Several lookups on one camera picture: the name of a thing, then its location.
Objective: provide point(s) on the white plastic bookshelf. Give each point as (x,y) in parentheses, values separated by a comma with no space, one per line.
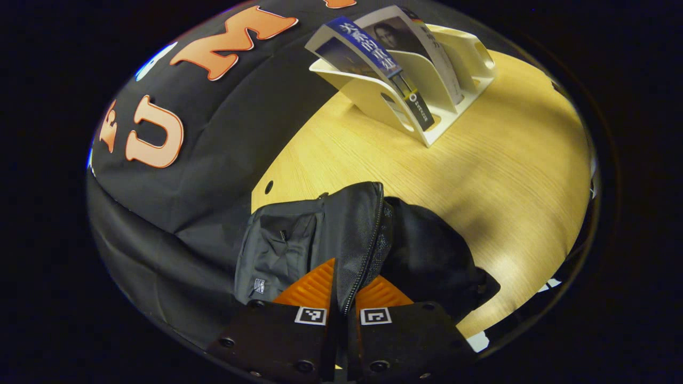
(368,98)

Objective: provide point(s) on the black schoolbag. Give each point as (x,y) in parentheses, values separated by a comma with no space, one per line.
(283,245)

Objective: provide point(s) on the portrait cover book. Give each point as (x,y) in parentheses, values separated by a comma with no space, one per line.
(400,37)

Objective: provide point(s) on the blue cover book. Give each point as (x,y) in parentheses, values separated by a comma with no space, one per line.
(368,50)

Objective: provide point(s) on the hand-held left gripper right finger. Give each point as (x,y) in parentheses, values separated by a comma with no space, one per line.
(405,341)

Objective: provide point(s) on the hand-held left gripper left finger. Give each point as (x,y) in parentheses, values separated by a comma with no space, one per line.
(277,341)

